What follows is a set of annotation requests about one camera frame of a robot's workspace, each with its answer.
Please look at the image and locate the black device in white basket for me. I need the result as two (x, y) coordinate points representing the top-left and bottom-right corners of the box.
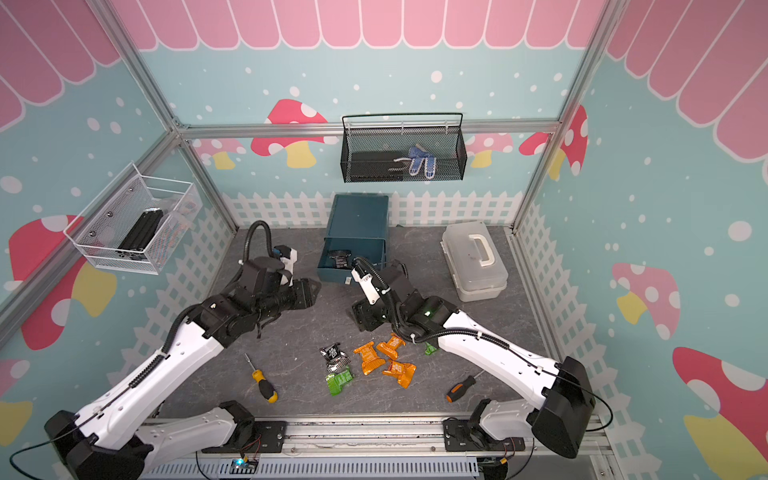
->
(117, 208), (164, 261)

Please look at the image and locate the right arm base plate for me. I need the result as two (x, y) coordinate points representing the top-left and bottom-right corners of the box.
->
(442, 417), (526, 455)

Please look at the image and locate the teal top drawer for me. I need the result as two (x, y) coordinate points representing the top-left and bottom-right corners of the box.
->
(317, 237), (387, 284)

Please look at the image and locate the orange cookie packet top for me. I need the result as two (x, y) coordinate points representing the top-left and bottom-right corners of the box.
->
(376, 333), (406, 361)

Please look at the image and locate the orange black screwdriver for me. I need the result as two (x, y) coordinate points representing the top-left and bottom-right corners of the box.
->
(445, 373), (481, 403)

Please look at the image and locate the black wire mesh basket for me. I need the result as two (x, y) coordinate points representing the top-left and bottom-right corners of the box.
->
(340, 112), (468, 183)

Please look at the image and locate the black box in mesh basket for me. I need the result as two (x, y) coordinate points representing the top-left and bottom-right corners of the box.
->
(345, 151), (406, 182)

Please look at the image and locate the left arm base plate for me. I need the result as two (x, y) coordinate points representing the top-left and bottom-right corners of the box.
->
(202, 420), (287, 454)

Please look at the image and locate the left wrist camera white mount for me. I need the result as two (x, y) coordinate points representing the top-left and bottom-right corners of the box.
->
(272, 245), (298, 286)

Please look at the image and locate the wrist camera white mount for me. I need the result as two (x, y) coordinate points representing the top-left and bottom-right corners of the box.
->
(272, 245), (298, 286)
(352, 266), (381, 306)

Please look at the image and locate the yellow black screwdriver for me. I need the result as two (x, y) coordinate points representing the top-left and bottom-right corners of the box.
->
(245, 354), (278, 404)

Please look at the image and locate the green cookie packet bottom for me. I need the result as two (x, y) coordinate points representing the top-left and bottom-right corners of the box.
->
(325, 367), (354, 396)

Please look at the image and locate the white wire wall basket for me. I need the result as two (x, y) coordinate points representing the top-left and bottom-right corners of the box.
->
(64, 164), (203, 275)

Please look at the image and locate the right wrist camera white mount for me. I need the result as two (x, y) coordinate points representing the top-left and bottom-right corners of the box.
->
(352, 266), (381, 306)

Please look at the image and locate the blue white item in basket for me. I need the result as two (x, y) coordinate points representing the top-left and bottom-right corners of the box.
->
(393, 144), (437, 180)

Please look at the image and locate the black cookie packet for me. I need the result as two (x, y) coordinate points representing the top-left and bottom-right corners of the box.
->
(320, 342), (350, 374)
(327, 249), (354, 270)

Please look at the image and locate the green lit circuit board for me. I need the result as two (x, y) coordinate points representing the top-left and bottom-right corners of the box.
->
(229, 457), (259, 475)

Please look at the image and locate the orange cookie packet bottom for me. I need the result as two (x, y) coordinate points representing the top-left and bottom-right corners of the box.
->
(382, 360), (417, 389)

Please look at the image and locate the clear plastic storage box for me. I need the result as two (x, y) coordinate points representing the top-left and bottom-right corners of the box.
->
(441, 221), (508, 303)

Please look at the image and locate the dark teal drawer cabinet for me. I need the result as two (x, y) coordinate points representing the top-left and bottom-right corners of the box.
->
(325, 194), (389, 258)

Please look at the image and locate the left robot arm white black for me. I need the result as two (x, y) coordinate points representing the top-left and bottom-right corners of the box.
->
(45, 220), (320, 479)

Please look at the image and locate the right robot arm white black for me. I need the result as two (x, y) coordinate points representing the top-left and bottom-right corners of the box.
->
(352, 257), (603, 459)

